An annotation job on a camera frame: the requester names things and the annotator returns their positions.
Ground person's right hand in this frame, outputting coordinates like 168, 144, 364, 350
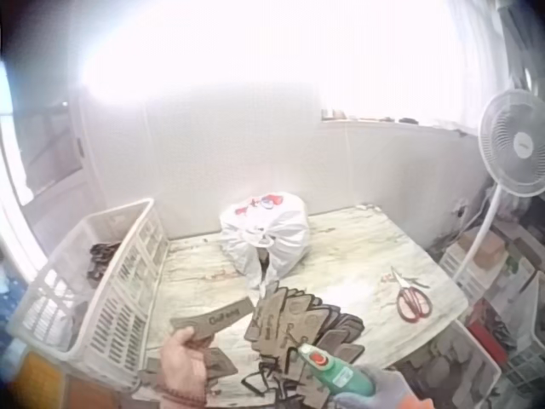
334, 363, 432, 409

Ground person's left hand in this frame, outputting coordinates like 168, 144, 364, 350
158, 329, 219, 398

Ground green tagging gun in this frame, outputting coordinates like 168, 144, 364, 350
295, 342, 376, 396

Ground white crate with brown tags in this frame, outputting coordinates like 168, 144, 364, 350
393, 319, 504, 409

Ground small brown cardboard tag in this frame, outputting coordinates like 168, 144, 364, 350
203, 346, 238, 381

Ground heap of boxes and crates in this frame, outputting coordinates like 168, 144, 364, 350
438, 199, 545, 397

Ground tied white plastic bag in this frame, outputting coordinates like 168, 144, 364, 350
218, 191, 310, 292

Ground large white plastic crate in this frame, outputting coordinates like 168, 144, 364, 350
5, 197, 170, 394

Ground row of items on sill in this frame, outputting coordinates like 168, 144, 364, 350
320, 107, 422, 125

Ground dark tags bundle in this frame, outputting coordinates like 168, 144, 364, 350
86, 241, 117, 280

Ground white standing fan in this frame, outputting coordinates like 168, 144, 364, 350
452, 88, 545, 291

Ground red handled scissors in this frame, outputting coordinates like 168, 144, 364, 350
388, 265, 434, 324

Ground brown bead bracelet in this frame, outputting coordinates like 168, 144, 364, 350
158, 380, 195, 408

